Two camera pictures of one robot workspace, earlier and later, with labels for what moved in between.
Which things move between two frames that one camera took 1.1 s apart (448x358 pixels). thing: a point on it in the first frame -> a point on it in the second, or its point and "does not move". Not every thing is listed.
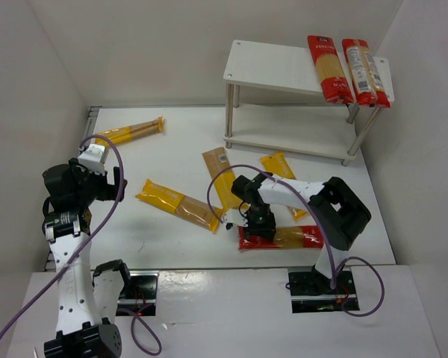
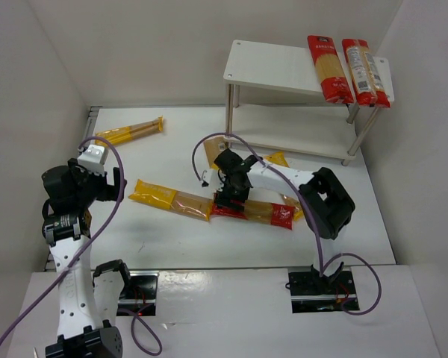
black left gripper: (116, 183) does not move
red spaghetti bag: (287, 237) -> (278, 215)
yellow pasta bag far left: (125, 133) does not move
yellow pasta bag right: (278, 165) does not move
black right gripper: (260, 229) -> (227, 199)
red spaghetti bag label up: (369, 85) does not move
